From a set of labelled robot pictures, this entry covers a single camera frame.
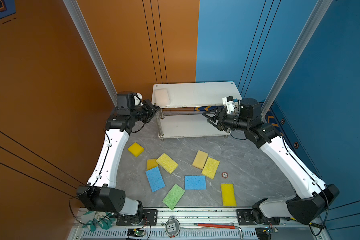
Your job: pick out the red handled tool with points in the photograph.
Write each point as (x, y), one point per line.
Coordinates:
(221, 227)

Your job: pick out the orange-yellow thick sponge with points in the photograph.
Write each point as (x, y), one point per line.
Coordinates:
(200, 160)

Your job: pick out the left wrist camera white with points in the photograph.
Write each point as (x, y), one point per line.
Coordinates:
(138, 99)

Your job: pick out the small orange-yellow sponge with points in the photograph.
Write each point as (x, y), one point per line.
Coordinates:
(151, 163)

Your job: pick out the yellow cellulose sponge right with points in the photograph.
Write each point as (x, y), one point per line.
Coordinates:
(210, 168)

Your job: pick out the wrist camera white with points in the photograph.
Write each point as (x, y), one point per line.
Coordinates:
(138, 99)
(231, 105)

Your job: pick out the aluminium corner post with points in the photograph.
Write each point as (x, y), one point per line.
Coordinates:
(89, 42)
(305, 36)

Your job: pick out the blue cellulose sponge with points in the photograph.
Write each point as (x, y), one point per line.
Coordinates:
(155, 179)
(195, 183)

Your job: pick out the blue cellulose sponge centre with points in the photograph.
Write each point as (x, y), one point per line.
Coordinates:
(195, 183)

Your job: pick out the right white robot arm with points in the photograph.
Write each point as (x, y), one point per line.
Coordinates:
(312, 195)

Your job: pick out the yellow cellulose sponge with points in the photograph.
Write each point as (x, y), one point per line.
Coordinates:
(210, 168)
(167, 163)

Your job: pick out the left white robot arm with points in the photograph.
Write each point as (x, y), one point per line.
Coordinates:
(100, 194)

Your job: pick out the circuit board right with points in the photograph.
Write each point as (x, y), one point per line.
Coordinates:
(270, 230)

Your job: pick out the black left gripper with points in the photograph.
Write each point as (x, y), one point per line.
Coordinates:
(150, 109)

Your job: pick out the yellow foam sponge front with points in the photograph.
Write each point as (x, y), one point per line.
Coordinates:
(228, 195)

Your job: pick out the aluminium front rail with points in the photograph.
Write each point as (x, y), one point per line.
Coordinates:
(207, 223)

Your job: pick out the bright yellow foam sponge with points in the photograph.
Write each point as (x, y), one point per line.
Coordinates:
(136, 150)

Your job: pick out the white foam sponge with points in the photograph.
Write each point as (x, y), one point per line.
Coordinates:
(162, 98)

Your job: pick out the white two-tier metal shelf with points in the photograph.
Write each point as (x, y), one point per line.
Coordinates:
(183, 117)

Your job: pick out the aluminium left corner post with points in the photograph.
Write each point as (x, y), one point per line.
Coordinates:
(89, 42)

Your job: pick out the green circuit board left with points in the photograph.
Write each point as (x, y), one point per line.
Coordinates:
(135, 233)

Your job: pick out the green cellulose sponge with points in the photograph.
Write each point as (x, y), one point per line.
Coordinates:
(173, 196)

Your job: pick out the aluminium right corner post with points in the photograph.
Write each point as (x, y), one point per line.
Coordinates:
(305, 36)

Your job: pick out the small red ring marker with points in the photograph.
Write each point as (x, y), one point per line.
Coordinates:
(225, 175)

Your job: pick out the round grey socket plate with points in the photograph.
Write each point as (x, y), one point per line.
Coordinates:
(172, 227)

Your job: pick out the blue cellulose sponge left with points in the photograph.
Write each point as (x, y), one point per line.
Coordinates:
(155, 179)

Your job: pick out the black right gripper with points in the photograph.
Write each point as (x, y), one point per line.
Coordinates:
(221, 114)

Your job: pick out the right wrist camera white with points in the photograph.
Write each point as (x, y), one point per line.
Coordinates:
(231, 105)

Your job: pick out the yellow cellulose sponge left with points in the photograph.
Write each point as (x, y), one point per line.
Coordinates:
(167, 163)

